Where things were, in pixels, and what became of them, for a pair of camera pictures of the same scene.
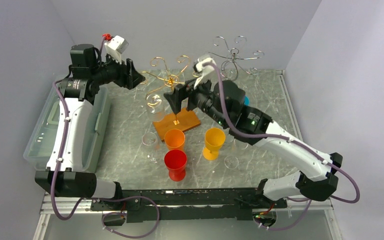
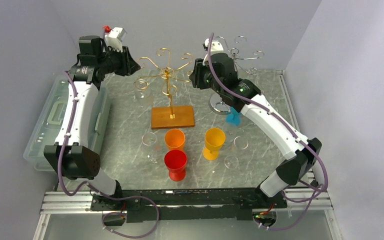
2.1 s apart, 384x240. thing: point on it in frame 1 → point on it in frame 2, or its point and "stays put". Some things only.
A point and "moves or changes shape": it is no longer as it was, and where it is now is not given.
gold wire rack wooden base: [185, 120] moves or changes shape
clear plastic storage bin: [45, 137] stays put
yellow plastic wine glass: [214, 138] stays put
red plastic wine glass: [175, 160] stays put
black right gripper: [181, 92] → [195, 77]
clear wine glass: [232, 162] stays put
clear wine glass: [155, 111] → [143, 96]
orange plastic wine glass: [174, 139] stays put
